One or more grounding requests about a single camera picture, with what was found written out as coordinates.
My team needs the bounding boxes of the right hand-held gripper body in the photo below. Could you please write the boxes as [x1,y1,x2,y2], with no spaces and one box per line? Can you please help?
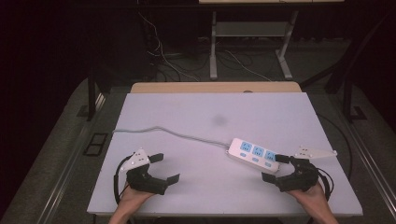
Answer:
[275,146,338,192]

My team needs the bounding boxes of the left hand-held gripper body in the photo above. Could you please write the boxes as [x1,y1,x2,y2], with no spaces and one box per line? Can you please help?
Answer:
[120,147,169,196]

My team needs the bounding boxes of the white power strip blue sockets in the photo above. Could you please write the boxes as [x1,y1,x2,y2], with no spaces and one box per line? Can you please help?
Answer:
[226,137,281,175]

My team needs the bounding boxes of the person's left hand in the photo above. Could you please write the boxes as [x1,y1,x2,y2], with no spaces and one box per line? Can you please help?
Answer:
[117,185,156,213]

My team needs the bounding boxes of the person's right hand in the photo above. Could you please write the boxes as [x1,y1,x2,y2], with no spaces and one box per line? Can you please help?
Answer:
[286,182,331,217]

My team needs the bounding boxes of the black metal stand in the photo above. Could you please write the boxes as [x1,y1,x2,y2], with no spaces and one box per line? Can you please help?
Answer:
[341,76,369,123]
[86,73,98,122]

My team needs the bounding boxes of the wooden board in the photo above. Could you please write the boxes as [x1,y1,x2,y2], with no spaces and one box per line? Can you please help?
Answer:
[130,81,303,94]

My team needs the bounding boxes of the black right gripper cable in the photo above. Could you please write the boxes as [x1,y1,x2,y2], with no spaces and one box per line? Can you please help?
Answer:
[316,167,334,201]

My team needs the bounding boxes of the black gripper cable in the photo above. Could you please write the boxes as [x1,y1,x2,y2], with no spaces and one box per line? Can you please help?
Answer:
[113,155,132,205]
[316,167,334,201]

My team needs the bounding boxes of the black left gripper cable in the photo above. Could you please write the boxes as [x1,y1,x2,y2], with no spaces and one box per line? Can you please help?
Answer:
[113,155,132,205]

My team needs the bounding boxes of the grey power strip cord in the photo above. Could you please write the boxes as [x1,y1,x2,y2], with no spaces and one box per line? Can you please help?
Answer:
[112,125,232,148]

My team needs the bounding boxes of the black floor frame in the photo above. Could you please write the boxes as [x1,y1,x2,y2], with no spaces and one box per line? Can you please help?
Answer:
[82,132,109,157]

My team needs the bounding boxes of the long black floor cable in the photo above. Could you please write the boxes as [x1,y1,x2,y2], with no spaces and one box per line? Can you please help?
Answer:
[316,112,354,182]

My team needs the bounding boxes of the metal floor rail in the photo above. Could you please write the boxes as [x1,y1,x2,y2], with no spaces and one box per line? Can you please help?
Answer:
[330,92,396,214]
[36,92,107,224]

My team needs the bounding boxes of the thin white floor cable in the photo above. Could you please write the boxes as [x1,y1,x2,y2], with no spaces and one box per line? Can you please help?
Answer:
[137,12,201,83]
[223,49,273,82]

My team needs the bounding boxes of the grey metal table frame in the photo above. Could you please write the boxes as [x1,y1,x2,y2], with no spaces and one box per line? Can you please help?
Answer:
[209,10,299,81]

